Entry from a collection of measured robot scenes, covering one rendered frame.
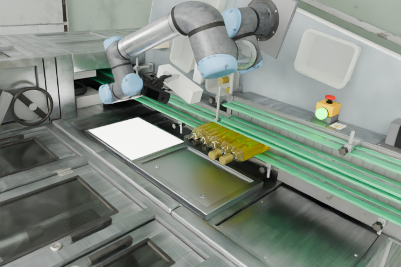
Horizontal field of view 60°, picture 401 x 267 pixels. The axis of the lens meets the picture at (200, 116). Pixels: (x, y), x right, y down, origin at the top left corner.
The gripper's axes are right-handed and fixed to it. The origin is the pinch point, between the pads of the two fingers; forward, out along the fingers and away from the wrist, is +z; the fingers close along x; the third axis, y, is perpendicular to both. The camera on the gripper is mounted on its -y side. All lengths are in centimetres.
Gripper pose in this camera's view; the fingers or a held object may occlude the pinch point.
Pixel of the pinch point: (176, 83)
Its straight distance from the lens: 153.4
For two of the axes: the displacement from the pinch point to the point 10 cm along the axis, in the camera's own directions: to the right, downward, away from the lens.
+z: 7.2, -2.1, 6.6
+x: -2.5, 8.1, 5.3
